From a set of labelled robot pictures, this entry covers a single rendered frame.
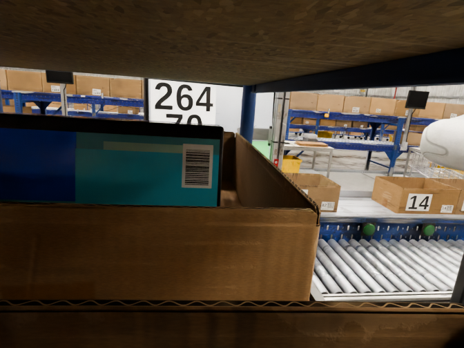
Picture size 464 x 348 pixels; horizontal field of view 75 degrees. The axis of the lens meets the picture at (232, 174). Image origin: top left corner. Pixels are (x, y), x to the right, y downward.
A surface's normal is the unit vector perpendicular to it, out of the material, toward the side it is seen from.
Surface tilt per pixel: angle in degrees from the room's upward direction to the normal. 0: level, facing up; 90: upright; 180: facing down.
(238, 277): 90
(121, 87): 90
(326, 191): 90
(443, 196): 90
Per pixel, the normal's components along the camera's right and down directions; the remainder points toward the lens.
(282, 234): 0.13, 0.25
